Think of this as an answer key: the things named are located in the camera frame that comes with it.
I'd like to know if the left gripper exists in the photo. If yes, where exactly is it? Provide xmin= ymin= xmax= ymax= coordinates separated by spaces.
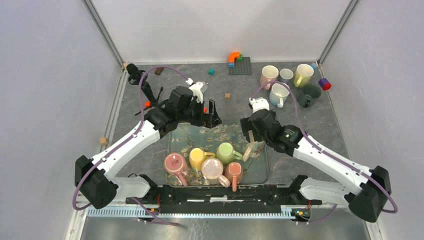
xmin=177 ymin=97 xmax=222 ymax=129

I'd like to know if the cream and green mug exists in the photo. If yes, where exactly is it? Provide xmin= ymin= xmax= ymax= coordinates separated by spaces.
xmin=241 ymin=130 xmax=265 ymax=162

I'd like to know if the light blue mug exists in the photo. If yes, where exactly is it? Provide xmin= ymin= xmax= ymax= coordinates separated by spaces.
xmin=268 ymin=82 xmax=290 ymax=108

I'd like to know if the light pink hexagonal mug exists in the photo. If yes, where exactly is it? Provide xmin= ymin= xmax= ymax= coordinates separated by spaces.
xmin=259 ymin=65 xmax=279 ymax=90

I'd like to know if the blue-grey square mug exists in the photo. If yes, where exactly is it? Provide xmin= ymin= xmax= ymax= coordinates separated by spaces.
xmin=279 ymin=68 xmax=294 ymax=84

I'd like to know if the dark teal mug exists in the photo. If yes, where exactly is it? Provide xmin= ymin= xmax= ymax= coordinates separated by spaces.
xmin=297 ymin=83 xmax=321 ymax=108

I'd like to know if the yellow-green hexagonal mug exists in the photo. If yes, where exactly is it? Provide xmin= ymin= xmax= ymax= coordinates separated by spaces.
xmin=293 ymin=63 xmax=314 ymax=88

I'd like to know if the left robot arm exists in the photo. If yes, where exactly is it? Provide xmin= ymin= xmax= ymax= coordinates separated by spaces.
xmin=74 ymin=82 xmax=222 ymax=209

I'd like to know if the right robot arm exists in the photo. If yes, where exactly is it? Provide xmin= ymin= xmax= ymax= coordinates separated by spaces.
xmin=240 ymin=109 xmax=392 ymax=223

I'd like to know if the light green mug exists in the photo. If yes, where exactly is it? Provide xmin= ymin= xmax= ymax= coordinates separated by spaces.
xmin=216 ymin=142 xmax=243 ymax=167

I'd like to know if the yellow mug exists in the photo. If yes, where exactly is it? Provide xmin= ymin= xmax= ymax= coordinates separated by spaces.
xmin=188 ymin=147 xmax=216 ymax=171

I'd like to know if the coral mug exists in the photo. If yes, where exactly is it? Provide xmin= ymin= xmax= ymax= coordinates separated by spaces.
xmin=224 ymin=162 xmax=244 ymax=192

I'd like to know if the pale pink mug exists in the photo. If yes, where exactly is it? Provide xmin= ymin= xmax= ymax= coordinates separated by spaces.
xmin=201 ymin=158 xmax=231 ymax=188

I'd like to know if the red-pink mug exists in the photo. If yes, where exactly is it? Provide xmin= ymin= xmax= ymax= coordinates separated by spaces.
xmin=163 ymin=152 xmax=189 ymax=187

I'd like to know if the floral teal tray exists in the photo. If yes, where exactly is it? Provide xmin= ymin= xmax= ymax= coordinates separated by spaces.
xmin=168 ymin=121 xmax=270 ymax=185

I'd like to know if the small teal cube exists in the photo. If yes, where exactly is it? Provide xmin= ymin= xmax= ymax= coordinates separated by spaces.
xmin=208 ymin=68 xmax=215 ymax=76

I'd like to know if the grey lego baseplate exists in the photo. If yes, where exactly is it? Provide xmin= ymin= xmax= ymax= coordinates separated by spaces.
xmin=228 ymin=57 xmax=252 ymax=75

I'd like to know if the black microphone tripod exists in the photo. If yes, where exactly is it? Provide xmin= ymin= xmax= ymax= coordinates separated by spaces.
xmin=124 ymin=63 xmax=164 ymax=110

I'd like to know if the orange curved block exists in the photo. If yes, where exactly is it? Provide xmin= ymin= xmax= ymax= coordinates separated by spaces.
xmin=228 ymin=51 xmax=241 ymax=63

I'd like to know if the brown block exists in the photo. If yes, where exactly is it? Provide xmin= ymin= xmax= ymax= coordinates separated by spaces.
xmin=154 ymin=67 xmax=165 ymax=76

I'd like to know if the purple and red block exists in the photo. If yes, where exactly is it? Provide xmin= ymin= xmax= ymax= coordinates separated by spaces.
xmin=318 ymin=78 xmax=332 ymax=91

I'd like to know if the tan cube at left edge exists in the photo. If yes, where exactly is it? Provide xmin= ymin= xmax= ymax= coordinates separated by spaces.
xmin=99 ymin=136 xmax=109 ymax=146

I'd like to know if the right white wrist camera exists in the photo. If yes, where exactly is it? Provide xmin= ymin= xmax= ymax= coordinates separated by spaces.
xmin=249 ymin=97 xmax=270 ymax=113

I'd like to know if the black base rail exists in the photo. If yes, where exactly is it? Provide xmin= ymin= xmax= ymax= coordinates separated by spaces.
xmin=125 ymin=174 xmax=322 ymax=214

